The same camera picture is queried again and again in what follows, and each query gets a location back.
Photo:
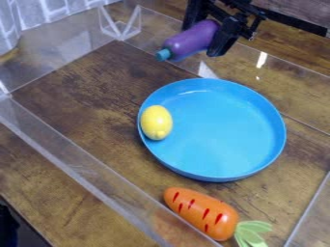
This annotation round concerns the orange toy carrot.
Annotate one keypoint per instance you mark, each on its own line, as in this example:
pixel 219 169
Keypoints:
pixel 215 218

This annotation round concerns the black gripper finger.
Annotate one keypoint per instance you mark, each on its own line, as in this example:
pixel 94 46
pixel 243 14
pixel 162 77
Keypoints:
pixel 225 37
pixel 195 13

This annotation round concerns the yellow toy lemon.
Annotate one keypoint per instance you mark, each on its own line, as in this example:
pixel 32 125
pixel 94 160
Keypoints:
pixel 155 122

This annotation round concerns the blue round tray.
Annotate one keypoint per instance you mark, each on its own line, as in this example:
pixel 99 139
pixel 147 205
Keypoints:
pixel 229 133

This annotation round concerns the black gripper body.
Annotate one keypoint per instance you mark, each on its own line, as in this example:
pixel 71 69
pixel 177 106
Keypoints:
pixel 242 11

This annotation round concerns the purple toy eggplant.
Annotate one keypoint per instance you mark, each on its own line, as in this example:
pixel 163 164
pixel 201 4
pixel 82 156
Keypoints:
pixel 189 42

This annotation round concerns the clear acrylic corner bracket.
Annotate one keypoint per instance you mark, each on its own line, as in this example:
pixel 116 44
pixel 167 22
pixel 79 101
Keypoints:
pixel 116 29

